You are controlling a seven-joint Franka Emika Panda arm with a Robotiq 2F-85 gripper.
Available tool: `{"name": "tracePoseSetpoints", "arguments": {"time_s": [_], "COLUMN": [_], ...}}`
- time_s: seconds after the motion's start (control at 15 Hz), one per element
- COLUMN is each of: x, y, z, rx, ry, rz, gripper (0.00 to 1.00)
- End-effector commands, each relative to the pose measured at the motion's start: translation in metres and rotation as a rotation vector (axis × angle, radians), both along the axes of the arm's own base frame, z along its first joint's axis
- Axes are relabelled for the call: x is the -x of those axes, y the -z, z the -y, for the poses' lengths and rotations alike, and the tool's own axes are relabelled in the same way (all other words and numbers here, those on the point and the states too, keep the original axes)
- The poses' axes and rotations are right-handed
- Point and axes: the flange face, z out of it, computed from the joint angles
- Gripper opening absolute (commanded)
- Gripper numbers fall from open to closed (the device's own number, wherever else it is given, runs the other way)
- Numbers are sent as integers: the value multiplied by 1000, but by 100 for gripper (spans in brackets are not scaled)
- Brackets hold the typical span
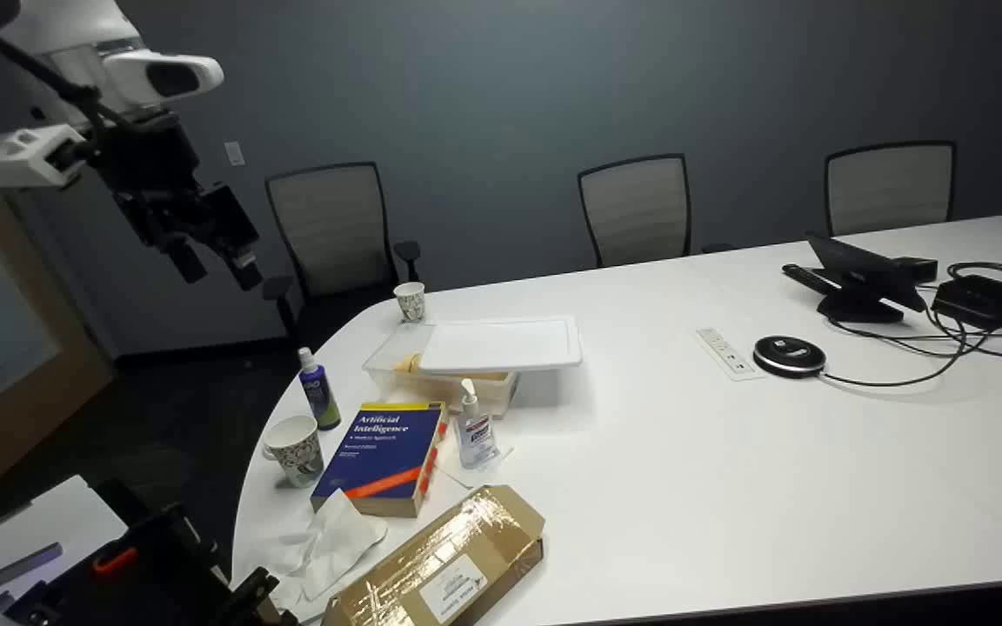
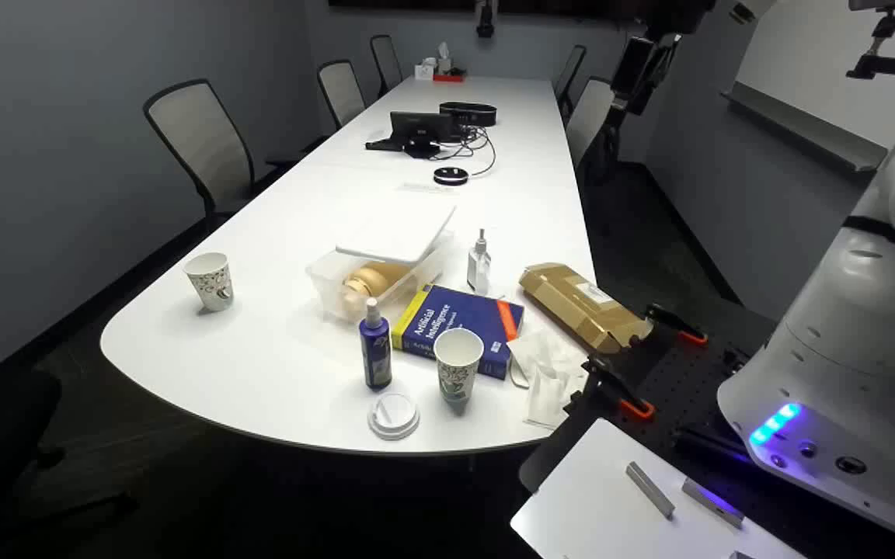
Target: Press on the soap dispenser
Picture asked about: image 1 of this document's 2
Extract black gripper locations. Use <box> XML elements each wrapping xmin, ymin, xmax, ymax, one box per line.
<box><xmin>89</xmin><ymin>111</ymin><xmax>266</xmax><ymax>296</ymax></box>

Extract clear soap pump dispenser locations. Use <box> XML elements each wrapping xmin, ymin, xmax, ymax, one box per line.
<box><xmin>453</xmin><ymin>377</ymin><xmax>506</xmax><ymax>472</ymax></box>

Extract black mesh office chair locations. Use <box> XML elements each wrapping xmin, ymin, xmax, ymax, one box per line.
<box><xmin>262</xmin><ymin>159</ymin><xmax>423</xmax><ymax>341</ymax></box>
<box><xmin>822</xmin><ymin>140</ymin><xmax>959</xmax><ymax>241</ymax></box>
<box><xmin>575</xmin><ymin>150</ymin><xmax>696</xmax><ymax>270</ymax></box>

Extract blue bottle white cap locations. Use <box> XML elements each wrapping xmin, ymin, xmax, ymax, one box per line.
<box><xmin>295</xmin><ymin>344</ymin><xmax>346</xmax><ymax>434</ymax></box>

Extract clear plastic container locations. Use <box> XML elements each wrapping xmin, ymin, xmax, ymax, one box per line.
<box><xmin>362</xmin><ymin>321</ymin><xmax>523</xmax><ymax>419</ymax></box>

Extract patterned paper coffee cup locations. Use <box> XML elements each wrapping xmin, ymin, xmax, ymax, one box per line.
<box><xmin>262</xmin><ymin>413</ymin><xmax>328</xmax><ymax>491</ymax></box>

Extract blue orange textbook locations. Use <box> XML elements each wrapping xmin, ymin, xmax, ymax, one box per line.
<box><xmin>310</xmin><ymin>399</ymin><xmax>453</xmax><ymax>521</ymax></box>

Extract white container lid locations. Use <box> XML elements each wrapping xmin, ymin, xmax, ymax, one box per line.
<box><xmin>414</xmin><ymin>310</ymin><xmax>589</xmax><ymax>379</ymax></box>

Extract clear plastic bag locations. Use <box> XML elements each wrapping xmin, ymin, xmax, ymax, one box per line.
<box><xmin>255</xmin><ymin>484</ymin><xmax>392</xmax><ymax>608</ymax></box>

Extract black equipment case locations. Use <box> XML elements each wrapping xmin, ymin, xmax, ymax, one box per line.
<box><xmin>10</xmin><ymin>499</ymin><xmax>303</xmax><ymax>626</ymax></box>

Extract long cardboard box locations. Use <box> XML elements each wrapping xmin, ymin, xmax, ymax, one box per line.
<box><xmin>321</xmin><ymin>484</ymin><xmax>550</xmax><ymax>626</ymax></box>

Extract white remote control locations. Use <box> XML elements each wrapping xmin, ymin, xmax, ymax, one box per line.
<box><xmin>692</xmin><ymin>322</ymin><xmax>761</xmax><ymax>382</ymax></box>

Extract round black speakerphone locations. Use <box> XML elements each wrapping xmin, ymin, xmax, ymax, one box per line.
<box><xmin>753</xmin><ymin>332</ymin><xmax>830</xmax><ymax>382</ymax></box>

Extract black conference phone device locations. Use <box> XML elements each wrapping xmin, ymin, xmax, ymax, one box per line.
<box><xmin>781</xmin><ymin>234</ymin><xmax>942</xmax><ymax>328</ymax></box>

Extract black power adapter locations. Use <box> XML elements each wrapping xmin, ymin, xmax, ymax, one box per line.
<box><xmin>929</xmin><ymin>262</ymin><xmax>1002</xmax><ymax>332</ymax></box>

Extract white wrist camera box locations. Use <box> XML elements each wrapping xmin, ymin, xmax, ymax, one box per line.
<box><xmin>0</xmin><ymin>123</ymin><xmax>89</xmax><ymax>193</ymax></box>

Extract black cables and devices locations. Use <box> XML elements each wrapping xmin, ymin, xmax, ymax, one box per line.
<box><xmin>816</xmin><ymin>256</ymin><xmax>1002</xmax><ymax>392</ymax></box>

